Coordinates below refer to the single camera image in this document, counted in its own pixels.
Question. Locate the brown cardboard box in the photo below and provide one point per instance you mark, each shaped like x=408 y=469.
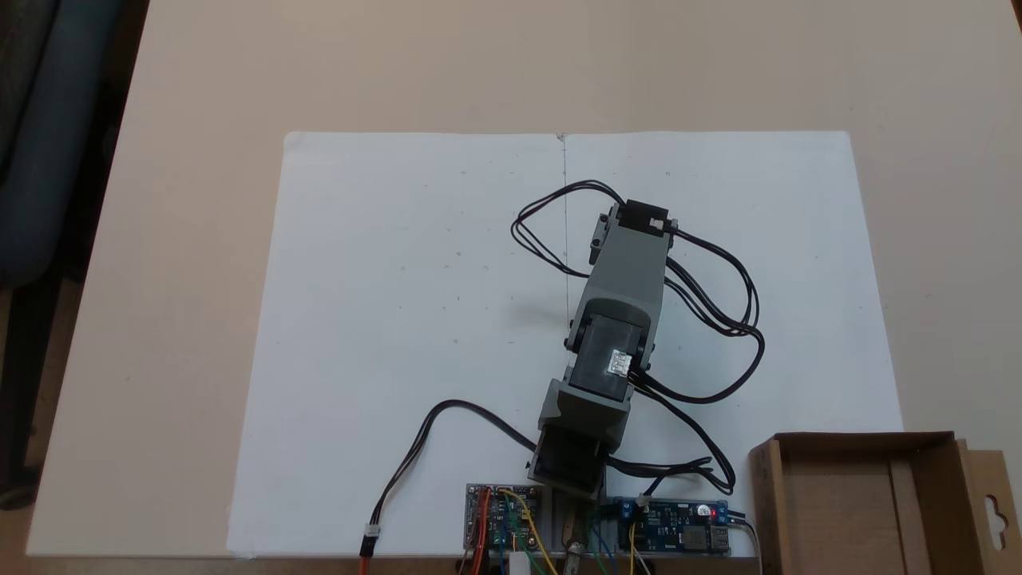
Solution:
x=838 y=511

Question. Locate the white paper sheet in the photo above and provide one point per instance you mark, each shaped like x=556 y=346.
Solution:
x=814 y=279
x=359 y=279

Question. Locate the blue circuit board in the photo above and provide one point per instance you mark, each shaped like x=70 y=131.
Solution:
x=679 y=531

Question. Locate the white plastic plug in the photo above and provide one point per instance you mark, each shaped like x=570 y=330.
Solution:
x=520 y=564

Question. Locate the blue-grey upholstered chair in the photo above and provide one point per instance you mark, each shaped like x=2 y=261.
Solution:
x=48 y=160

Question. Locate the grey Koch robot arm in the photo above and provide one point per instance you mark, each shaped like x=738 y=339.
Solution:
x=631 y=271

